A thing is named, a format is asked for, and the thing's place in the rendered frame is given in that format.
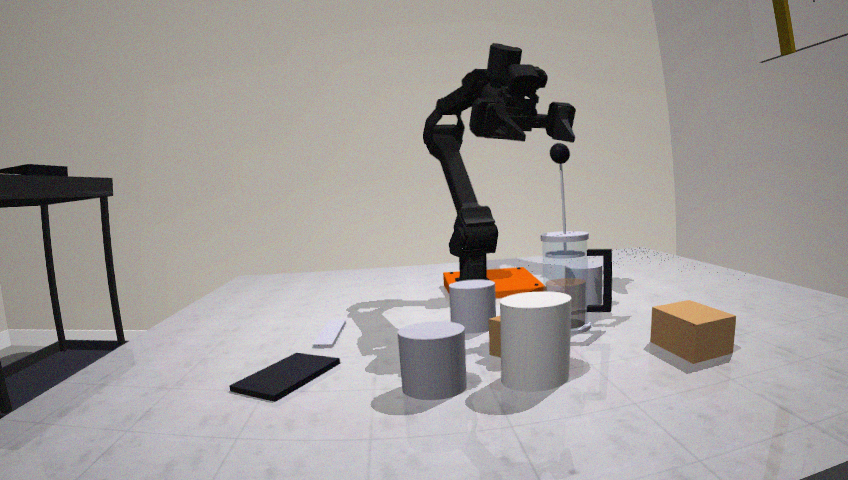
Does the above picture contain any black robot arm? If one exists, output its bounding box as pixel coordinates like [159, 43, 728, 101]
[423, 43, 548, 282]

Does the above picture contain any glass french press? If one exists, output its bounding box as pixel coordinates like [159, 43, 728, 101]
[540, 143, 612, 335]

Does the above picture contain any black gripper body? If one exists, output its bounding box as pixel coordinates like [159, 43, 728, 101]
[469, 90, 576, 137]

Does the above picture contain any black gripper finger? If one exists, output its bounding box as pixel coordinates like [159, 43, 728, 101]
[552, 107, 575, 143]
[483, 103, 526, 141]

